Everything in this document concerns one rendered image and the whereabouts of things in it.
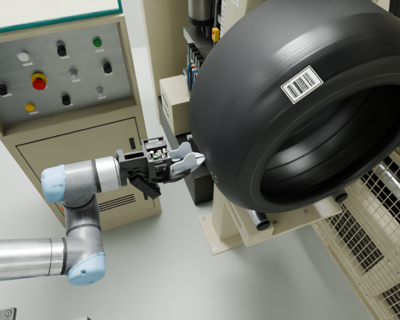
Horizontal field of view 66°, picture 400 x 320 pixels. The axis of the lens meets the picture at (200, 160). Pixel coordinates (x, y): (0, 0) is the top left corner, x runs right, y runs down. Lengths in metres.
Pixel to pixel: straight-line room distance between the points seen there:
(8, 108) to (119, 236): 1.01
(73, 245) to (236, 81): 0.47
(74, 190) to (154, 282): 1.23
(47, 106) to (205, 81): 0.77
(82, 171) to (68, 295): 1.32
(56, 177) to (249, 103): 0.41
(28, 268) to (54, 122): 0.77
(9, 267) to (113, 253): 1.31
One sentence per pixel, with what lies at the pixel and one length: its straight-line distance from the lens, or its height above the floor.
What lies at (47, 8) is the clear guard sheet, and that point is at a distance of 1.13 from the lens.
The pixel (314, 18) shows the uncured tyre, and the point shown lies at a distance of 0.68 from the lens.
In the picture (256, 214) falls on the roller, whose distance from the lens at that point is 0.96.
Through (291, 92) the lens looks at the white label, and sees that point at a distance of 0.59.
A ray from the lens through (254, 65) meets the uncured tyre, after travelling 0.64.
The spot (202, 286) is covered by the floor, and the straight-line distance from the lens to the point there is 1.83.
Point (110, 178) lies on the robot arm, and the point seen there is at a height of 1.21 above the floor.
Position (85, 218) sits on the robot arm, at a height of 1.14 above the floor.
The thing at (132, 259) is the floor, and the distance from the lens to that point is 1.92.
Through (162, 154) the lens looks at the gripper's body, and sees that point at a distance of 0.69.
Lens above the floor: 1.75
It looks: 51 degrees down
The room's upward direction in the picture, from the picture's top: straight up
